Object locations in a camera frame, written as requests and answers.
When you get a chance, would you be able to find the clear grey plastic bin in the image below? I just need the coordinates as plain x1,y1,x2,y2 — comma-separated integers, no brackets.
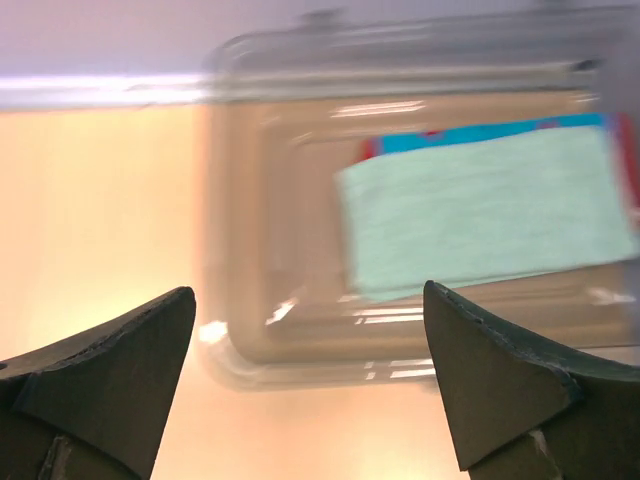
198,6,639,390

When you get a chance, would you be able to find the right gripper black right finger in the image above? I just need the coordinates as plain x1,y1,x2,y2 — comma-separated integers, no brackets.
423,281,639,479

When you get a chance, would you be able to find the red blue cat towel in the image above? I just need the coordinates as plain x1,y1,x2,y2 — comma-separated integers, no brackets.
354,112,639,224

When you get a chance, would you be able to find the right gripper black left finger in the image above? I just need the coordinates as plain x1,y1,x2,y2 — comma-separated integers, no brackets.
1,287,196,479

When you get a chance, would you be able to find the aluminium table frame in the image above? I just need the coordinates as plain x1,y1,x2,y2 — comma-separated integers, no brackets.
1,74,213,111

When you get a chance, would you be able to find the mint green towel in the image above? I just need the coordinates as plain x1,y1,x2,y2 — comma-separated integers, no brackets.
336,125,639,302

